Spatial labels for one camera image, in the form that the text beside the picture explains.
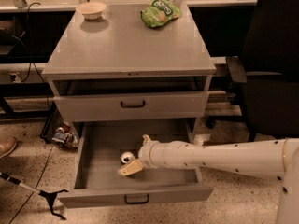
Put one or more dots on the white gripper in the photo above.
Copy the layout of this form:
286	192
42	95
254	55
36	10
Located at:
149	153

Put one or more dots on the green soda can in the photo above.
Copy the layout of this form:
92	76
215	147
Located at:
127	157

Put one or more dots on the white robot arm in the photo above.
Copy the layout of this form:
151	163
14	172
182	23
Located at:
272	159

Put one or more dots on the open grey middle drawer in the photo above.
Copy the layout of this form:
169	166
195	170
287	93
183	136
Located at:
97	182

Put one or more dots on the closed grey upper drawer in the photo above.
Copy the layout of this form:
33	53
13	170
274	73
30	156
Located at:
164	105

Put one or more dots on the grey drawer cabinet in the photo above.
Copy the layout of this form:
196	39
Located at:
118	54

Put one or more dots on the black grabber stick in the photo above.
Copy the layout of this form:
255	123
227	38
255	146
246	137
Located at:
50	197

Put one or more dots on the brown shoe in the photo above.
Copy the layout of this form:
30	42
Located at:
6	147

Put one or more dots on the green chip bag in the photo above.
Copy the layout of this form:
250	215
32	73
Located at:
159	12

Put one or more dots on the black office chair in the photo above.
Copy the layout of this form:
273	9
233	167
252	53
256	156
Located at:
264	77

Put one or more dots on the beige bowl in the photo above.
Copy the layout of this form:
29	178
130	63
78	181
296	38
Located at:
91	10

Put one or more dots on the white wall outlet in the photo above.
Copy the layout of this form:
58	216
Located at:
15	78

